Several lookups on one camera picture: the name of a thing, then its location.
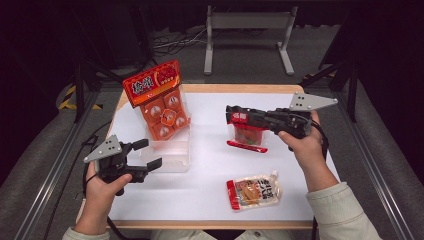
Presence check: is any yellow black hazard tape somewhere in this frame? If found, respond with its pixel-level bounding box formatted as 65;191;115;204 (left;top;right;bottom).
58;84;104;111

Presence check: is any black metal stand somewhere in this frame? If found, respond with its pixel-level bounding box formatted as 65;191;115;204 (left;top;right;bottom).
298;49;360;123
71;6;158;124

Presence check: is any person's left hand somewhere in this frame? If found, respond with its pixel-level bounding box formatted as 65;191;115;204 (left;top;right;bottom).
82;161;134;218

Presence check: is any orange snack packet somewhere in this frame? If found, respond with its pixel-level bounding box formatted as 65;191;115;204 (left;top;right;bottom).
122;59;191;142

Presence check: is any black floor cable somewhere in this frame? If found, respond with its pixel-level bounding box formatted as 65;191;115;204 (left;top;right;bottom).
43;121;113;240

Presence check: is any clear plastic bin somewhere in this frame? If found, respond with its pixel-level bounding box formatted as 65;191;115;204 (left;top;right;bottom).
139;99;193;174

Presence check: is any white metal stand frame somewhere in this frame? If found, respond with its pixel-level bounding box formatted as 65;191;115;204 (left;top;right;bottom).
203;5;299;76

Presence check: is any person's right hand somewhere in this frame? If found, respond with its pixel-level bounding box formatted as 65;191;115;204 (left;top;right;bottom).
277;109;330;175

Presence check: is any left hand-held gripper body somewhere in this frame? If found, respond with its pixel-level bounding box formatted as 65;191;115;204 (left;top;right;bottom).
83;134;150;185

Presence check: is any white pouch with red edge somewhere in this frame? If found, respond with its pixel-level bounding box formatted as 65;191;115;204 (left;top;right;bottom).
226;170;284;212

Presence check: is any right hand-held gripper cable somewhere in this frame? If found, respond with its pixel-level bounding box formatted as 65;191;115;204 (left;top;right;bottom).
310;119;331;240

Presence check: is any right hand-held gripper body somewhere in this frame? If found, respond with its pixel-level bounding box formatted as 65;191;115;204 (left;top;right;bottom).
266;92;339;140

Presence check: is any white table sheet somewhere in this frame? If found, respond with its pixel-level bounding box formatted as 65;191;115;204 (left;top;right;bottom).
108;92;341;222

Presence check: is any left hand-held gripper cable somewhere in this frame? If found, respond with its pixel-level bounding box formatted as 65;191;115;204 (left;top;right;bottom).
81;171;129;240

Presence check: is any hand-held gripper cable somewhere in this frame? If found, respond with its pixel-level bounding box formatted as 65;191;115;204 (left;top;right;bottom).
81;171;129;240
310;119;331;240

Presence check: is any small red black snack packet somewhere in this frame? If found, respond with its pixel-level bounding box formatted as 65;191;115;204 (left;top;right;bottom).
225;105;270;154

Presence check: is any aluminium floor rail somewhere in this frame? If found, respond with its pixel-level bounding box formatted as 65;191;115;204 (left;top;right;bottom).
333;91;416;240
13;89;101;240

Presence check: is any bundle of floor cables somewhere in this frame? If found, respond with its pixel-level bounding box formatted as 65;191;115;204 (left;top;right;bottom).
151;28;209;56

